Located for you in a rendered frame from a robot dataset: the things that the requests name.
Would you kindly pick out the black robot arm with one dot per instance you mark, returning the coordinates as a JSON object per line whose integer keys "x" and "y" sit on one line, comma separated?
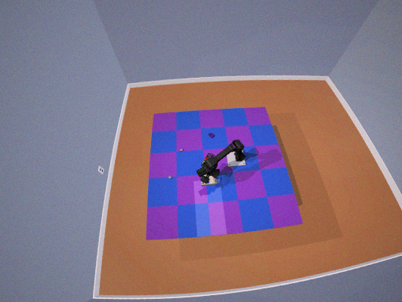
{"x": 211, "y": 162}

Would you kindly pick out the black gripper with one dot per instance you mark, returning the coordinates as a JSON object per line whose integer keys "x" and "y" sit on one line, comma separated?
{"x": 205, "y": 179}

